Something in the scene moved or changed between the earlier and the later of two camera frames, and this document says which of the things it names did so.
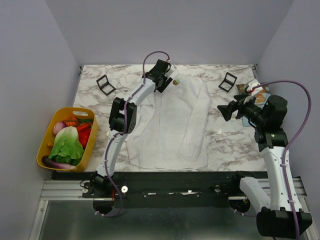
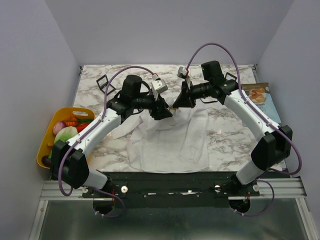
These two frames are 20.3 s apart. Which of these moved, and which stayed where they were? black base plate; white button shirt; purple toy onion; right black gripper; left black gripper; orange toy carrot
Moved: right black gripper; white button shirt; left black gripper
Stayed: orange toy carrot; black base plate; purple toy onion
